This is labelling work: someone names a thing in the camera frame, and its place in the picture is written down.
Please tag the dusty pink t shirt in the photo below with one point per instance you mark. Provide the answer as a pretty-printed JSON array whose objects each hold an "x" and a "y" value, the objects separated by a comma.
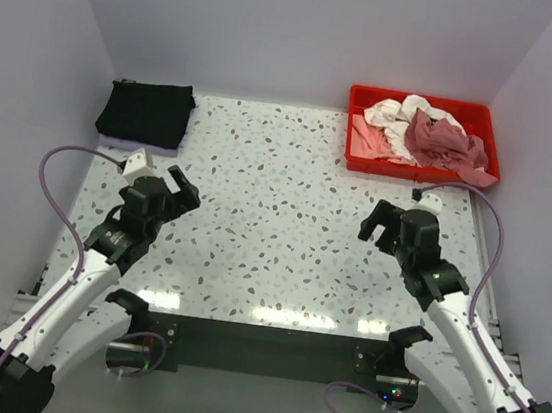
[{"x": 440, "y": 145}]

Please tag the folded black t shirt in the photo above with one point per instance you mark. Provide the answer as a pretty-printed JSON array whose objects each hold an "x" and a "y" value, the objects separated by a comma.
[{"x": 156, "y": 115}]

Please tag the red plastic bin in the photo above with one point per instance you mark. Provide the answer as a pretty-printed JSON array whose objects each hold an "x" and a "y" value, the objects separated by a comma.
[{"x": 473, "y": 117}]

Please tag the folded lavender t shirt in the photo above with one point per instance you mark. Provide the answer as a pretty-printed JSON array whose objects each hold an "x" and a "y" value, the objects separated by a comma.
[{"x": 137, "y": 146}]

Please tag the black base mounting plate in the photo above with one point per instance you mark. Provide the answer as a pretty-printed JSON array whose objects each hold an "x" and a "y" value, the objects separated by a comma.
[{"x": 171, "y": 341}]

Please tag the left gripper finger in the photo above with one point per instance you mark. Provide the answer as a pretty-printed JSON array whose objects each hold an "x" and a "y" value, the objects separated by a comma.
[
  {"x": 186, "y": 201},
  {"x": 180, "y": 181}
]

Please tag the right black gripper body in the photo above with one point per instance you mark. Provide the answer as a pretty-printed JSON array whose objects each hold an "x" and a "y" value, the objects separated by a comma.
[{"x": 402, "y": 252}]

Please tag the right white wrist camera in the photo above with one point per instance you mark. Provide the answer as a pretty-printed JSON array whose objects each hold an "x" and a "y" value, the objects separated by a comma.
[{"x": 431, "y": 203}]

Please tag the light pink t shirt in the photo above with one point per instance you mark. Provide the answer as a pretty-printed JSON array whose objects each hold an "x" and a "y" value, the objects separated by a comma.
[{"x": 368, "y": 142}]

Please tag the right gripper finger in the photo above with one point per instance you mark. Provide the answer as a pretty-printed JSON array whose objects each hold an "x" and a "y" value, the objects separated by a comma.
[
  {"x": 382, "y": 215},
  {"x": 384, "y": 241}
]

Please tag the white t shirt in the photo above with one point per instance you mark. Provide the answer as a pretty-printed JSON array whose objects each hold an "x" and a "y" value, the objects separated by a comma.
[{"x": 392, "y": 118}]

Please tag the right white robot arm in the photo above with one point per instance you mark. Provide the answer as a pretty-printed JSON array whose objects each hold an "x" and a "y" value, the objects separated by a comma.
[{"x": 479, "y": 380}]

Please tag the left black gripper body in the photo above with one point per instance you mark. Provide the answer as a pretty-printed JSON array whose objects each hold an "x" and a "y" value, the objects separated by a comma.
[{"x": 170, "y": 211}]

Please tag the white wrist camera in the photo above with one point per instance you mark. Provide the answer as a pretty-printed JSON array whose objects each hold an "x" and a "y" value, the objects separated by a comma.
[
  {"x": 431, "y": 203},
  {"x": 138, "y": 164}
]

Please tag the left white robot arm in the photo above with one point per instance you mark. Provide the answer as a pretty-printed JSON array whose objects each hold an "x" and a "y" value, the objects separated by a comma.
[{"x": 86, "y": 308}]

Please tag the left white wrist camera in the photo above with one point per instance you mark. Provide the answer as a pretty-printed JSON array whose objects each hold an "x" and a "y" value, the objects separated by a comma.
[{"x": 138, "y": 164}]

